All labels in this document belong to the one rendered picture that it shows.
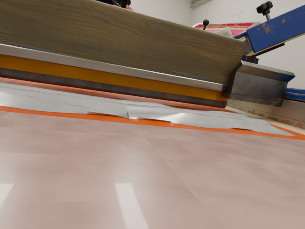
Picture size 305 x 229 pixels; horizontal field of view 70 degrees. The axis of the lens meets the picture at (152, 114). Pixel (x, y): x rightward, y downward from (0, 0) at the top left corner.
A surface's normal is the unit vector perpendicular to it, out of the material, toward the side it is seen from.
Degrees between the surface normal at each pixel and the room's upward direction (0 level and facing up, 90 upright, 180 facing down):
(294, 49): 90
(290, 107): 90
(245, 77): 90
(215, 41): 90
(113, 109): 35
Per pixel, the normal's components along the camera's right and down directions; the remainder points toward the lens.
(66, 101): 0.21, -0.74
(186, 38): 0.30, 0.22
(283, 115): -0.94, -0.11
